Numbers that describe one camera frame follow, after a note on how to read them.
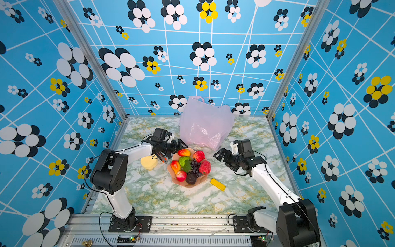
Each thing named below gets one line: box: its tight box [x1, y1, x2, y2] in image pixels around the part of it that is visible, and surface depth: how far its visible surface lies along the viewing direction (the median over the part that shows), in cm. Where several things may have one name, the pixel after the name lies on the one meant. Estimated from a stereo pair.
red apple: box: [192, 150, 206, 163], surface depth 89 cm
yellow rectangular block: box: [209, 178, 227, 192], surface depth 88 cm
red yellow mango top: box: [177, 148, 191, 157], surface depth 93 cm
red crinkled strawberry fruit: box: [198, 159, 211, 175], surface depth 84 cm
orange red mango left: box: [170, 159, 182, 175], surface depth 88 cm
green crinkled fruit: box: [178, 156, 192, 168], surface depth 90 cm
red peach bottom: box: [175, 170, 187, 183], surface depth 84 cm
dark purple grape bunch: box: [190, 159, 202, 178], surface depth 87 cm
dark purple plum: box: [185, 171, 197, 185], surface depth 83 cm
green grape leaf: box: [183, 159, 193, 173], surface depth 86 cm
